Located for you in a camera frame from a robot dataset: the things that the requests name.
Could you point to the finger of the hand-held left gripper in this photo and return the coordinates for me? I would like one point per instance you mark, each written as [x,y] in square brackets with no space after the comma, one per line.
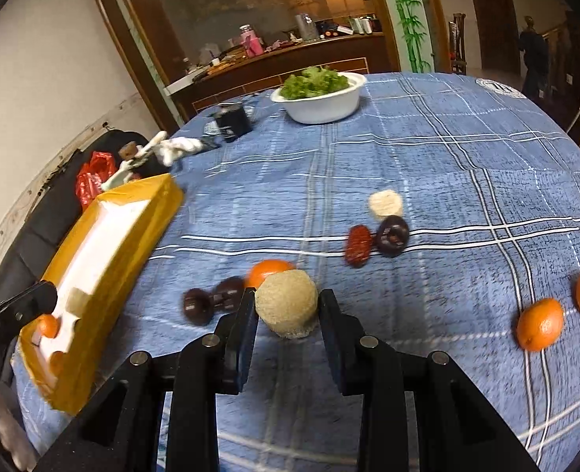
[19,305]

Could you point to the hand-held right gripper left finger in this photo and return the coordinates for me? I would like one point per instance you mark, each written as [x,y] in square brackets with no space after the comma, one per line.
[243,349]

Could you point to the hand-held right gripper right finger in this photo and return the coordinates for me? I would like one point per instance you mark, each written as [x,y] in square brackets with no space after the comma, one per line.
[332,349]

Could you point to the large beige peeled fruit piece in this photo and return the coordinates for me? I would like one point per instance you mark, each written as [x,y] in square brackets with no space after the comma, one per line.
[286,302]

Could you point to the red date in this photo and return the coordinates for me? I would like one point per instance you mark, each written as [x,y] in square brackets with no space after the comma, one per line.
[358,246]

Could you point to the yellow cardboard box tray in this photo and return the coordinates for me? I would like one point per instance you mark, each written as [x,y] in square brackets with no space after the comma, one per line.
[123,260]

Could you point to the black sofa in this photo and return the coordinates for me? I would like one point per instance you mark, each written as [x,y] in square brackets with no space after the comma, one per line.
[34,216]

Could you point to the red plastic bag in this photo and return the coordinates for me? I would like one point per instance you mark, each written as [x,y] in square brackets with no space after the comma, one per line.
[93,177]

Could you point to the black mug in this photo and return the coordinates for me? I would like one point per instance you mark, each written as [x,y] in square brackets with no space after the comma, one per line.
[233,120]

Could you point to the white bowl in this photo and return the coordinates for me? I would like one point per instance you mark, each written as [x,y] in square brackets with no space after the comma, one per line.
[327,105]

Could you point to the green lettuce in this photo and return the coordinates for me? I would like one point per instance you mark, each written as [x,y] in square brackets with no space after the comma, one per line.
[314,82]

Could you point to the wooden sideboard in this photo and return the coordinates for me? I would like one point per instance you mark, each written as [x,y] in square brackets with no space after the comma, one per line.
[290,61]

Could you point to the pink bottle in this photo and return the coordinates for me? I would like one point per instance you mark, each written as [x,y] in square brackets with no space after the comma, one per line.
[251,42]

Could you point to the metal canister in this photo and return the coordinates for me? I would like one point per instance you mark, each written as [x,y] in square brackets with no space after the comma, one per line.
[305,27]

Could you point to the wooden chair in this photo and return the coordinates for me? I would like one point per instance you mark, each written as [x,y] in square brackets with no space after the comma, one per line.
[458,42]

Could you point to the bamboo painted pillar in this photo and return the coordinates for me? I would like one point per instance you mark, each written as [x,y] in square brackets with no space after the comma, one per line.
[408,14]

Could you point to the brown wooden door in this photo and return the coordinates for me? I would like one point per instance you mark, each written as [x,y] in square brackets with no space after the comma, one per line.
[491,19]

